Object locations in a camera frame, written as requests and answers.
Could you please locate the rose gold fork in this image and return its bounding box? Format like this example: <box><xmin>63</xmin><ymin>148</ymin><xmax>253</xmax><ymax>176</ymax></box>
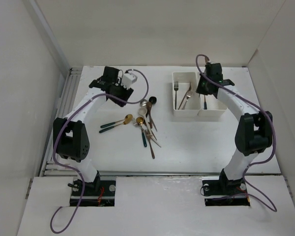
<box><xmin>178</xmin><ymin>82</ymin><xmax>192</xmax><ymax>110</ymax></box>

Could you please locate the gold spoon green handle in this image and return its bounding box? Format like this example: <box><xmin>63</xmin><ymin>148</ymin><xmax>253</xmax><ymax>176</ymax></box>
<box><xmin>204</xmin><ymin>95</ymin><xmax>207</xmax><ymax>110</ymax></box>
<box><xmin>99</xmin><ymin>114</ymin><xmax>133</xmax><ymax>134</ymax></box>

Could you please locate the black fork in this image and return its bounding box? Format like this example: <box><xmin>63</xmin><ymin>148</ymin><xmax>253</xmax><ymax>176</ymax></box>
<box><xmin>174</xmin><ymin>81</ymin><xmax>179</xmax><ymax>110</ymax></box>

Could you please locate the white spoon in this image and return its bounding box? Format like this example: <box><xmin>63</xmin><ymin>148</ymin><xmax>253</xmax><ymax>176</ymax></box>
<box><xmin>138</xmin><ymin>107</ymin><xmax>152</xmax><ymax>128</ymax></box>

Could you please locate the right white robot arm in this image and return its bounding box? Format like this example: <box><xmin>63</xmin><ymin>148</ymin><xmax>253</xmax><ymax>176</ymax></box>
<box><xmin>196</xmin><ymin>62</ymin><xmax>272</xmax><ymax>196</ymax></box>

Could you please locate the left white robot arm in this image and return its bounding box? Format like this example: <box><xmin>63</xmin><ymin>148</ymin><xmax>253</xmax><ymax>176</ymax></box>
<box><xmin>53</xmin><ymin>66</ymin><xmax>137</xmax><ymax>195</ymax></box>

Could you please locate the right white container bin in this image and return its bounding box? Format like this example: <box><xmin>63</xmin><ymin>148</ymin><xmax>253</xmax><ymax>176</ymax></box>
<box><xmin>196</xmin><ymin>71</ymin><xmax>227</xmax><ymax>117</ymax></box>

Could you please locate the white container bin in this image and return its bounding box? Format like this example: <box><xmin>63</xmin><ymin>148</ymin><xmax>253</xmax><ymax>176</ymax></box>
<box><xmin>196</xmin><ymin>71</ymin><xmax>227</xmax><ymax>117</ymax></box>
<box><xmin>172</xmin><ymin>72</ymin><xmax>200</xmax><ymax>118</ymax></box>

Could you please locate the left white container bin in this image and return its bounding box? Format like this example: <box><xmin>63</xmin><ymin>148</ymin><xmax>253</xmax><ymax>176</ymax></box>
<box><xmin>172</xmin><ymin>72</ymin><xmax>200</xmax><ymax>118</ymax></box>

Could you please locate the silver spoon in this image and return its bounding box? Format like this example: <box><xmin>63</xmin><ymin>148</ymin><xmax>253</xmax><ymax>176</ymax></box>
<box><xmin>140</xmin><ymin>99</ymin><xmax>148</xmax><ymax>107</ymax></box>

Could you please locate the brown wooden spoon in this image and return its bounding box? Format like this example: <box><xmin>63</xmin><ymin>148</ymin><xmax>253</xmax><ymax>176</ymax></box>
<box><xmin>147</xmin><ymin>102</ymin><xmax>157</xmax><ymax>130</ymax></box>

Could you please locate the black spoon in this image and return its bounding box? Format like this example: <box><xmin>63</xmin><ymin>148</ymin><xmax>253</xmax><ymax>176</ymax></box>
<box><xmin>149</xmin><ymin>96</ymin><xmax>157</xmax><ymax>105</ymax></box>

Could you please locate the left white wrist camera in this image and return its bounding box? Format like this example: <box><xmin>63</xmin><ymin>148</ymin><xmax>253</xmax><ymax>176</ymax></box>
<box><xmin>121</xmin><ymin>73</ymin><xmax>138</xmax><ymax>89</ymax></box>

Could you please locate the green handle utensil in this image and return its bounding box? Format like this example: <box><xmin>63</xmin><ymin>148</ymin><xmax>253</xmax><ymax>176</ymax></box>
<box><xmin>100</xmin><ymin>119</ymin><xmax>124</xmax><ymax>129</ymax></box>

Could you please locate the gold spoon dark handle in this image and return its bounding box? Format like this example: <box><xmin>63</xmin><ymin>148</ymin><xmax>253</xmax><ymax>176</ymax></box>
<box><xmin>136</xmin><ymin>117</ymin><xmax>147</xmax><ymax>148</ymax></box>

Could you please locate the long copper handle utensil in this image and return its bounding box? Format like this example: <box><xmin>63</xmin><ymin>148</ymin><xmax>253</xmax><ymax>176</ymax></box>
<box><xmin>145</xmin><ymin>130</ymin><xmax>155</xmax><ymax>159</ymax></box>

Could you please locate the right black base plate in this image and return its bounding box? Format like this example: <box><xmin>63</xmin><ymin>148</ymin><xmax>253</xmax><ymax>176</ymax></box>
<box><xmin>201</xmin><ymin>179</ymin><xmax>250</xmax><ymax>207</ymax></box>

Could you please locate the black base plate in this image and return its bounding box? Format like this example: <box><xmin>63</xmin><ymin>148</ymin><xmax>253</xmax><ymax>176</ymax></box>
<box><xmin>67</xmin><ymin>179</ymin><xmax>116</xmax><ymax>207</ymax></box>
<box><xmin>201</xmin><ymin>179</ymin><xmax>250</xmax><ymax>207</ymax></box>

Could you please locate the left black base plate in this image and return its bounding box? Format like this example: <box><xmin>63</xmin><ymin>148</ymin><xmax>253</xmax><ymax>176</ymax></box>
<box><xmin>67</xmin><ymin>179</ymin><xmax>116</xmax><ymax>207</ymax></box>

